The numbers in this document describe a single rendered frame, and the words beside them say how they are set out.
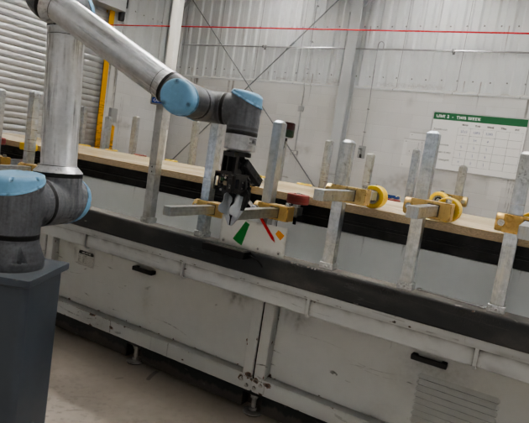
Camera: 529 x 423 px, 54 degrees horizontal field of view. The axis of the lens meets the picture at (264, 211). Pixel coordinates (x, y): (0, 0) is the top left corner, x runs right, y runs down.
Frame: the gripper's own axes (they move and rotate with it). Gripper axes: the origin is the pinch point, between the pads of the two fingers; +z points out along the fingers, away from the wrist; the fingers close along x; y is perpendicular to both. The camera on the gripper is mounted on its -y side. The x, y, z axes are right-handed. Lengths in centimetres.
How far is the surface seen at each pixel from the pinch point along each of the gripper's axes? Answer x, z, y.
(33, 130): -127, -15, -26
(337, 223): 22.3, -3.0, -25.9
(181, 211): -23.6, 1.6, -6.4
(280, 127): -3.2, -30.3, -25.2
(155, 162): -54, -11, -25
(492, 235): 64, -7, -47
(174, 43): -136, -79, -120
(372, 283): 36.8, 12.1, -24.5
